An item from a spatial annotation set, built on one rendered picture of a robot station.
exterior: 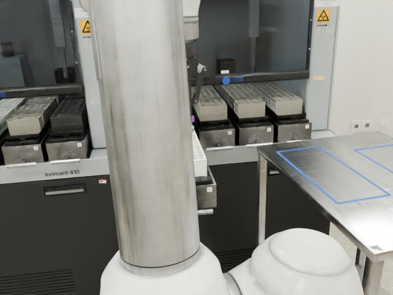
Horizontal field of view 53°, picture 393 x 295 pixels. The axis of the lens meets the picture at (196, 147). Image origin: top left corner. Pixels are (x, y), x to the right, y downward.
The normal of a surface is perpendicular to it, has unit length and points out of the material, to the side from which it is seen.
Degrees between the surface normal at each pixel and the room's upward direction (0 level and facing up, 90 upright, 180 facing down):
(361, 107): 90
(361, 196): 0
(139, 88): 82
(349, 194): 0
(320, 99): 90
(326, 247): 6
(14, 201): 90
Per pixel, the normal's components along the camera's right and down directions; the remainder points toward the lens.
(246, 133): 0.14, 0.36
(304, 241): 0.07, -0.94
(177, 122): 0.71, 0.11
